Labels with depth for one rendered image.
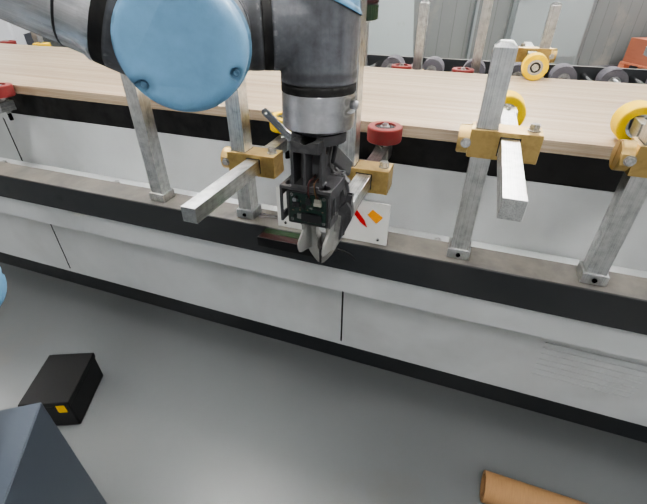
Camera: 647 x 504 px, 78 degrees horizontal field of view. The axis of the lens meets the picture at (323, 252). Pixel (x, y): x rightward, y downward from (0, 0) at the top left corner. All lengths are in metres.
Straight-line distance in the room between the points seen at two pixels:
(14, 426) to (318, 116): 0.67
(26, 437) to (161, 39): 0.65
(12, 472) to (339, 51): 0.72
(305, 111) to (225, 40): 0.18
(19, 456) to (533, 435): 1.32
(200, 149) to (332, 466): 1.01
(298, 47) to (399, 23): 5.14
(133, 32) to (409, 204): 0.86
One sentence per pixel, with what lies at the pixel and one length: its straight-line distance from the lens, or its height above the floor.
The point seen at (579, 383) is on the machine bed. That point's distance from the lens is 1.44.
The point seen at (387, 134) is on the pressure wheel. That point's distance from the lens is 0.93.
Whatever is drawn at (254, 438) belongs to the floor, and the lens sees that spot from 1.39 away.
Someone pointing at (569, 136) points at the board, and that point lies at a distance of 1.05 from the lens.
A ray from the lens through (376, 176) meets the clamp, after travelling 0.82.
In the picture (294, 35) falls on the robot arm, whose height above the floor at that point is 1.14.
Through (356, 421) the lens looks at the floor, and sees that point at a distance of 1.41.
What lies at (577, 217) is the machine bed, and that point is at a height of 0.73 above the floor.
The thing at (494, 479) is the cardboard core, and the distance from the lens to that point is 1.31.
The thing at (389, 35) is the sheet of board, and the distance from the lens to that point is 5.53.
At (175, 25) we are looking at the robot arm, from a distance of 0.32.
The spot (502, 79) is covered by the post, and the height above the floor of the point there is 1.05.
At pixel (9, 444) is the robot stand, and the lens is 0.82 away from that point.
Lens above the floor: 1.18
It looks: 34 degrees down
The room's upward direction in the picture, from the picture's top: straight up
